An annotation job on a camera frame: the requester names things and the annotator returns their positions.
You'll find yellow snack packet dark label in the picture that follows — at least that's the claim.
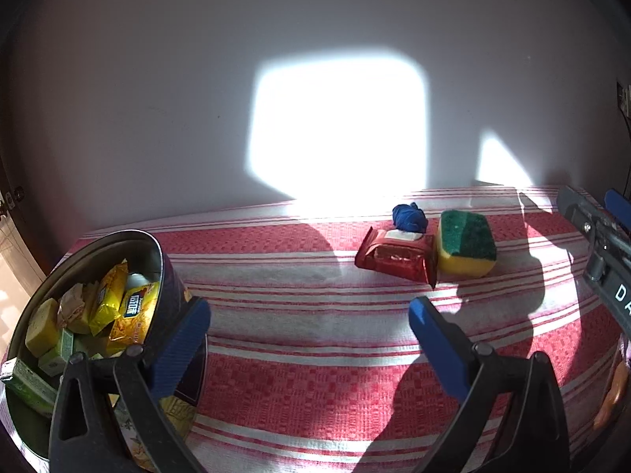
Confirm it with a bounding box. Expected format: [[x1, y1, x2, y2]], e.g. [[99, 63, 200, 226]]
[[89, 260, 130, 336]]

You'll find green and white tissue pack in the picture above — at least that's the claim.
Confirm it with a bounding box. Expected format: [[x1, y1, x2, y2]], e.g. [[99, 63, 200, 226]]
[[0, 357, 59, 419]]

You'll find red wet wipes pack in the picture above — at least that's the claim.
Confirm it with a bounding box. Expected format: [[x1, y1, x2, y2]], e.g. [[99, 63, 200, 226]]
[[354, 226, 439, 290]]

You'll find crumpled blue cloth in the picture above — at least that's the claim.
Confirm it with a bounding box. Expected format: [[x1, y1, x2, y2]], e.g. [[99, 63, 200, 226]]
[[391, 202, 428, 234]]

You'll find beige snack packet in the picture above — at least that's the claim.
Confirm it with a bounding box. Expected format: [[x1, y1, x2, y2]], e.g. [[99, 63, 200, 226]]
[[58, 283, 99, 334]]

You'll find metal door latch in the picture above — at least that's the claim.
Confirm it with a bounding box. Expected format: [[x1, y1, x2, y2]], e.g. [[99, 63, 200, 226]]
[[0, 186, 25, 218]]

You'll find yellow sponge block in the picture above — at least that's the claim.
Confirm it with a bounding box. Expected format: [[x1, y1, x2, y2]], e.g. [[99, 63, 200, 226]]
[[24, 298, 61, 358]]

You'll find yellow biscuit snack packet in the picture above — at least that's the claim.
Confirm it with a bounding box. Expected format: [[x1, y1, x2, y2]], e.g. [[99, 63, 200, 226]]
[[105, 281, 162, 356]]

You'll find red white striped bed sheet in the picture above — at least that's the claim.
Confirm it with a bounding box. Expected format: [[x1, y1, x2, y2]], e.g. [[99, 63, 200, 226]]
[[47, 184, 631, 473]]

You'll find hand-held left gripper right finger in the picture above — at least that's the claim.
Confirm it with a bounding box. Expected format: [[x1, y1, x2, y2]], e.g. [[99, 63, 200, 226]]
[[407, 296, 571, 473]]

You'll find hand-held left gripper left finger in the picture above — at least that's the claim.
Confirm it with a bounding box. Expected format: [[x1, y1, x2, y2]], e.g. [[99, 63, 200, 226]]
[[48, 296, 212, 473]]

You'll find person's right hand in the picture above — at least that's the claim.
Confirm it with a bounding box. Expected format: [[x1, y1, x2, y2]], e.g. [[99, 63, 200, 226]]
[[593, 335, 631, 430]]

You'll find small green packet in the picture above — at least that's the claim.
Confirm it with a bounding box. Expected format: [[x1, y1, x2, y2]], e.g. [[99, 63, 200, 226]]
[[38, 329, 76, 376]]

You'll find round dark blue tin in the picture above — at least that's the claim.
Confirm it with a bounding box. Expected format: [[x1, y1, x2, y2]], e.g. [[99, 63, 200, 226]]
[[0, 229, 211, 472]]

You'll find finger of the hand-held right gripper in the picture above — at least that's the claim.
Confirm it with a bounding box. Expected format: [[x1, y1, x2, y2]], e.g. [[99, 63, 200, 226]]
[[603, 188, 631, 233], [556, 184, 631, 269]]

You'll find green and yellow scouring sponge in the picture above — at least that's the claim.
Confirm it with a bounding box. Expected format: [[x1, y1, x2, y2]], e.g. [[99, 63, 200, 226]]
[[437, 210, 498, 277]]

